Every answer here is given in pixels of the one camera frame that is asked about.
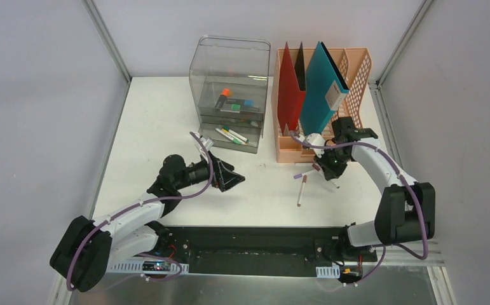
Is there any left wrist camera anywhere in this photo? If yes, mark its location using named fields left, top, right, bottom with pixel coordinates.
left=198, top=136, right=214, bottom=160

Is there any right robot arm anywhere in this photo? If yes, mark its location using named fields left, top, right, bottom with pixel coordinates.
left=306, top=117, right=436, bottom=261

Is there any black highlighter orange cap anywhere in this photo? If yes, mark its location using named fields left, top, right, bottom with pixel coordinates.
left=215, top=88, right=231, bottom=109

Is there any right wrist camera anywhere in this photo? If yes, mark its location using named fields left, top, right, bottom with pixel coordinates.
left=306, top=133, right=325, bottom=158

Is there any white marker green tip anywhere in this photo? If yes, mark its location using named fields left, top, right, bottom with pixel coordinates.
left=215, top=128, right=235, bottom=142

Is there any black highlighter blue cap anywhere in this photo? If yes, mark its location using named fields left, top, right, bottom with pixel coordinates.
left=226, top=98, right=254, bottom=107

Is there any black highlighter green cap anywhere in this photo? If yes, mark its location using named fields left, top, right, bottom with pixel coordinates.
left=219, top=104, right=241, bottom=113

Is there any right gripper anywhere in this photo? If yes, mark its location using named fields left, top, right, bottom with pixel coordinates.
left=313, top=145, right=352, bottom=180

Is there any red folder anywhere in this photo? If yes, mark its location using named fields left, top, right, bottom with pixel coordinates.
left=277, top=43, right=306, bottom=136

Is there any clear grey drawer organizer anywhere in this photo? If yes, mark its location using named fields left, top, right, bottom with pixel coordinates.
left=189, top=36, right=271, bottom=154

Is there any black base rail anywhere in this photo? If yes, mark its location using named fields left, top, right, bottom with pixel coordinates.
left=146, top=226, right=378, bottom=278

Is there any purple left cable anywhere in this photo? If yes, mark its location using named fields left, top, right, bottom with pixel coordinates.
left=65, top=132, right=215, bottom=295

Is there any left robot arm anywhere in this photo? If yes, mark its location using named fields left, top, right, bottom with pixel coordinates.
left=50, top=152, right=245, bottom=292

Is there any teal blue folder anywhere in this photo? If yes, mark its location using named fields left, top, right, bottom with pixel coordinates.
left=299, top=41, right=349, bottom=135

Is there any peach plastic file rack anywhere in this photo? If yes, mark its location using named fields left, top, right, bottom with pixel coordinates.
left=271, top=47, right=372, bottom=164

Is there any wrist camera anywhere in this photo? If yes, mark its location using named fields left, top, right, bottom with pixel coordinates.
left=306, top=133, right=325, bottom=158
left=198, top=136, right=214, bottom=160

